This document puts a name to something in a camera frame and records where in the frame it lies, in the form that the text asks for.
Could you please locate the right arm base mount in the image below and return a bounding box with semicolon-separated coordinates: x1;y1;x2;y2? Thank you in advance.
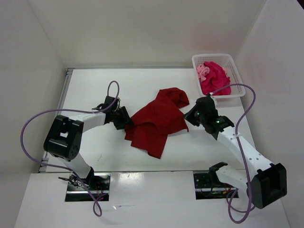
193;171;236;200

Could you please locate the white plastic basket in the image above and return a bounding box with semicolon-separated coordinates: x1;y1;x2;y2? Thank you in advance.
192;54;246;99

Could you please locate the dark red t shirt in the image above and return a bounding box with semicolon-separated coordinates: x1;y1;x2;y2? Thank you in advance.
124;87;190;159

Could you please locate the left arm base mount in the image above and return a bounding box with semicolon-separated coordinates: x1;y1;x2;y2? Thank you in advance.
59;172;111;202

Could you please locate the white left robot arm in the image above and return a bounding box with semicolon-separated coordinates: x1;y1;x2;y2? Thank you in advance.
43;96;133;190

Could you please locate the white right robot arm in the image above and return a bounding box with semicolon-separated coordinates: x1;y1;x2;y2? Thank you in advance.
184;95;287;209

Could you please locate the light pink t shirt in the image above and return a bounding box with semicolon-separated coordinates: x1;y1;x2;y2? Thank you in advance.
196;65;210;82

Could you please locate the magenta t shirt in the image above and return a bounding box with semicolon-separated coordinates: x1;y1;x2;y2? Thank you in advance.
199;61;231;95

